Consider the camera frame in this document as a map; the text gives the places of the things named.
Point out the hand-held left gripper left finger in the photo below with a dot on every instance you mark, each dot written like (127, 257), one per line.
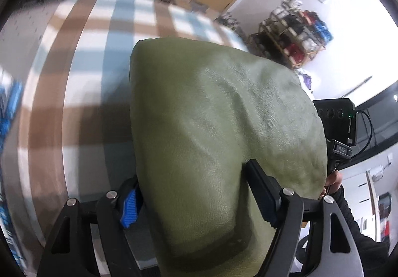
(130, 208)

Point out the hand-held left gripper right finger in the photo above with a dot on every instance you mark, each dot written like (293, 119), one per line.
(262, 193)

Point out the green and yellow leather jacket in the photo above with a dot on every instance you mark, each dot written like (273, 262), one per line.
(217, 124)

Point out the person's right forearm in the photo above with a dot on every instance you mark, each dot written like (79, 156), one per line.
(363, 249)

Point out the person's right hand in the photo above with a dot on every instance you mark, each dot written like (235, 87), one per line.
(333, 182)

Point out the wooden storage rack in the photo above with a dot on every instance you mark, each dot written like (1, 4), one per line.
(292, 34)

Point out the checkered tablecloth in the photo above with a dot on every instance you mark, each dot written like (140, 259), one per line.
(77, 78)

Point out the blue patterned cloth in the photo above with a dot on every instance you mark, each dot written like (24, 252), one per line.
(12, 103)

